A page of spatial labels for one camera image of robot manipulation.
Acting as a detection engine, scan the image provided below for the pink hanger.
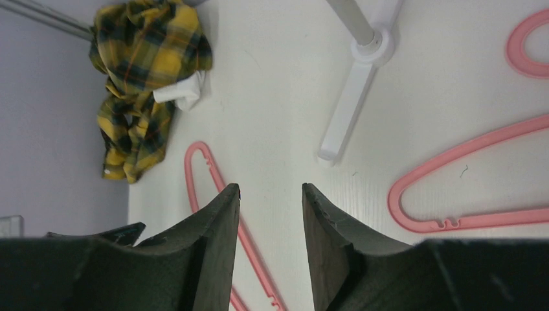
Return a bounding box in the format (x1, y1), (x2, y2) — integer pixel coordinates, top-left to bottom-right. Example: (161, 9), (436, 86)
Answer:
(183, 141), (287, 310)
(387, 8), (549, 235)

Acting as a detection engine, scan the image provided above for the clothes rack metal white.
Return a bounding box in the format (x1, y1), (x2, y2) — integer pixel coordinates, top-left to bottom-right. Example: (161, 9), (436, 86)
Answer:
(317, 0), (403, 167)

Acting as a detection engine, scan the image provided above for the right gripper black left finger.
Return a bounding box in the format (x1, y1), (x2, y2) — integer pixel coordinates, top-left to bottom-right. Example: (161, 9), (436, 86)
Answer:
(1, 183), (240, 310)

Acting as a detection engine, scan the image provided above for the yellow plaid shirt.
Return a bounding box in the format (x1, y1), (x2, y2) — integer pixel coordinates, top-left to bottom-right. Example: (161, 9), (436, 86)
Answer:
(89, 1), (213, 183)

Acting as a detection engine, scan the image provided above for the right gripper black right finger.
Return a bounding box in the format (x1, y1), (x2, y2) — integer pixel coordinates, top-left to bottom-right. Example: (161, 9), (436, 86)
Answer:
(302, 183), (548, 310)

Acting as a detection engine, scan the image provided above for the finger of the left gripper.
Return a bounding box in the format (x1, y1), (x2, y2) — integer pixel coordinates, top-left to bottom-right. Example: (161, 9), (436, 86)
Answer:
(46, 222), (146, 247)

